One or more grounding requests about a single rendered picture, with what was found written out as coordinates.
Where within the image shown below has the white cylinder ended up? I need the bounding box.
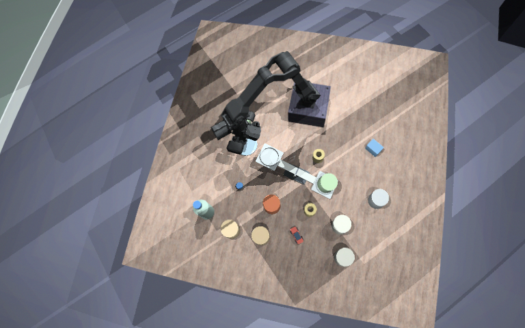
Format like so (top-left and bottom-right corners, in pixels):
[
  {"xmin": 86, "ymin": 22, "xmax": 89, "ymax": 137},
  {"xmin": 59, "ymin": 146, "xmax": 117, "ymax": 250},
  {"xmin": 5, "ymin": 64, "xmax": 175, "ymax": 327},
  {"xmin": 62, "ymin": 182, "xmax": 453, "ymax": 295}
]
[
  {"xmin": 334, "ymin": 248, "xmax": 355, "ymax": 267},
  {"xmin": 332, "ymin": 215, "xmax": 351, "ymax": 234}
]

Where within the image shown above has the orange-brown cylinder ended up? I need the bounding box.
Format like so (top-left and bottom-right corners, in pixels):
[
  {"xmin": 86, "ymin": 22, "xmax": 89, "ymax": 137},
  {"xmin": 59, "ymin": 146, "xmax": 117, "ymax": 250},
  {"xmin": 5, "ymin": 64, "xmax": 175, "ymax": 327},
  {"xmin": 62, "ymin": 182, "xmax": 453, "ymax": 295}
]
[{"xmin": 262, "ymin": 195, "xmax": 281, "ymax": 215}]

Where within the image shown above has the red toy car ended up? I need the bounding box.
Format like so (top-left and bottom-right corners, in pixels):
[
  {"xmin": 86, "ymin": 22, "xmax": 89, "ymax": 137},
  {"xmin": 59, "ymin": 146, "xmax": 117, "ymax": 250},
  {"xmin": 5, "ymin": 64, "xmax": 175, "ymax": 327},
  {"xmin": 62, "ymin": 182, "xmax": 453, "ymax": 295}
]
[{"xmin": 291, "ymin": 226, "xmax": 303, "ymax": 244}]

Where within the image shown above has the light blue block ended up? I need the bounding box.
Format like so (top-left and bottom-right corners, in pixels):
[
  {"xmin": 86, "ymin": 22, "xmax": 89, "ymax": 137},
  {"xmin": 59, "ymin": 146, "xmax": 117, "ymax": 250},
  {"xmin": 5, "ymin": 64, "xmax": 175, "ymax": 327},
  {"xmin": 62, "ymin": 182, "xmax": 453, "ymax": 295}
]
[{"xmin": 366, "ymin": 139, "xmax": 383, "ymax": 157}]

